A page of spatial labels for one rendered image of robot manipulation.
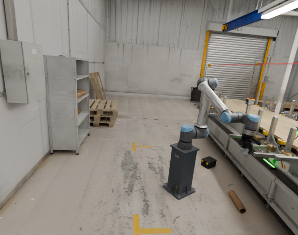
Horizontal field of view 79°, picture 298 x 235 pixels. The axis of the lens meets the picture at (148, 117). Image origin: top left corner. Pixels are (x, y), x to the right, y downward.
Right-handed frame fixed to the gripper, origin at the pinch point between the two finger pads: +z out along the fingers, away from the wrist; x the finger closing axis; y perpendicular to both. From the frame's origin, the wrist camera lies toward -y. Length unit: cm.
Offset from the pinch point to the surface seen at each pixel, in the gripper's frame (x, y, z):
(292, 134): -2.3, -35.7, -22.5
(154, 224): -1, 74, 83
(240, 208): -23, -23, 76
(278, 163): -5.9, -34.9, 8.5
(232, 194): -47, -23, 75
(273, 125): -27, -36, -22
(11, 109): -45, 235, -13
